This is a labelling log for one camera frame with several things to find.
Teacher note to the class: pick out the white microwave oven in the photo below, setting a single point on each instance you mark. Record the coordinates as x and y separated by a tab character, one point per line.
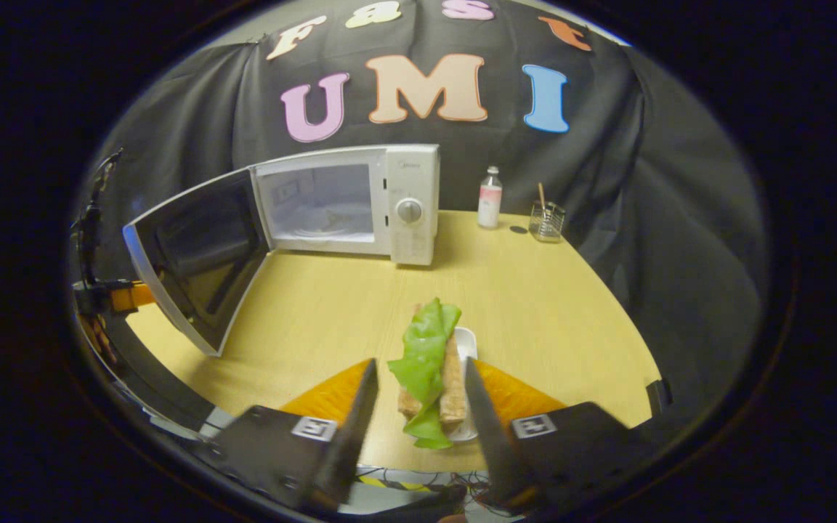
413	181

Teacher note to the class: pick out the white plastic tray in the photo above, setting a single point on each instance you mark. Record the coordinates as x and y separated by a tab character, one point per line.
465	341

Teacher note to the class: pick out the clear bottle with pink label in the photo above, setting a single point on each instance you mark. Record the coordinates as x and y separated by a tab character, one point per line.
490	203

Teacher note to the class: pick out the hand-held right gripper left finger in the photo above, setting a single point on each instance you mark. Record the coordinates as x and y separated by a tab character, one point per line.
357	436

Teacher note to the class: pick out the wooden stick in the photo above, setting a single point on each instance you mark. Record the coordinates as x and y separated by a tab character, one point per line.
541	195

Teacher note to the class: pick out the clear glass holder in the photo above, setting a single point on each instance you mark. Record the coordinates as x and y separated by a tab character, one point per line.
547	224

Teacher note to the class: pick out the black backdrop cloth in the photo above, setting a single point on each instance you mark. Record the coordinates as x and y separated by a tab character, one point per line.
665	218

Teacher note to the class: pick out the black table clamp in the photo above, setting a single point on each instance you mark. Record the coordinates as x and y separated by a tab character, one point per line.
658	397

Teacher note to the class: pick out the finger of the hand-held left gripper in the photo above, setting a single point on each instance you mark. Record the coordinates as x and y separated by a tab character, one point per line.
131	296

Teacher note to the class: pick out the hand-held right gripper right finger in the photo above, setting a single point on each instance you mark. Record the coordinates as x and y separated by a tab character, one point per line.
487	428

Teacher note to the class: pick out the lettuce sandwich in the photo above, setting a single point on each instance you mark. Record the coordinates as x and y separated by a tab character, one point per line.
426	349

